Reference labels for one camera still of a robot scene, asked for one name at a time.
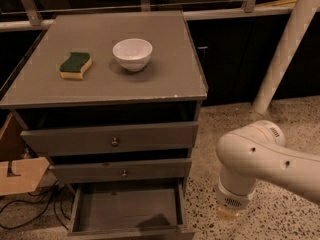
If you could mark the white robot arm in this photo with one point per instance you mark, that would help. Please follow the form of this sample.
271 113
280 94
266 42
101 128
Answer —
257 152

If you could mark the dark low cabinet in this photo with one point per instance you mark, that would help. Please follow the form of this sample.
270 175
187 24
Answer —
235 54

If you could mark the white ceramic bowl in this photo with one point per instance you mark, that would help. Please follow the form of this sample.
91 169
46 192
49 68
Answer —
133 54

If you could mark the grey bottom drawer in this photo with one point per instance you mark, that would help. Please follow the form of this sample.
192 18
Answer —
130 210

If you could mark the grey drawer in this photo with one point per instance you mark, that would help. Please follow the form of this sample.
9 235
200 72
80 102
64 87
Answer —
112 139
130 210
123 171

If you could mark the cardboard box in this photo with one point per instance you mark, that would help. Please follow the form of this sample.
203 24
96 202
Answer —
17 175

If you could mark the white diagonal pole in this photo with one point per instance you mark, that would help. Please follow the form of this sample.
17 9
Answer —
296 27

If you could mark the grey wooden drawer cabinet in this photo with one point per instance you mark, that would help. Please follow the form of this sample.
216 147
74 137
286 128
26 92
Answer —
170 88

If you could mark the green and yellow sponge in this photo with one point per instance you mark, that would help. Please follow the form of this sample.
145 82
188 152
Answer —
75 66

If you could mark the grey middle drawer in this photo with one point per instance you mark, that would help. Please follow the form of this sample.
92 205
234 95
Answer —
123 171

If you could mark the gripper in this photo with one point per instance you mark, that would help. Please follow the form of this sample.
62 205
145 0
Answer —
233 198

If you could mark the metal railing bar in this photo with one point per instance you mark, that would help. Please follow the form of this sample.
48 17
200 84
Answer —
26 15

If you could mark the grey top drawer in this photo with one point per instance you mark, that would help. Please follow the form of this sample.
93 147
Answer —
112 139

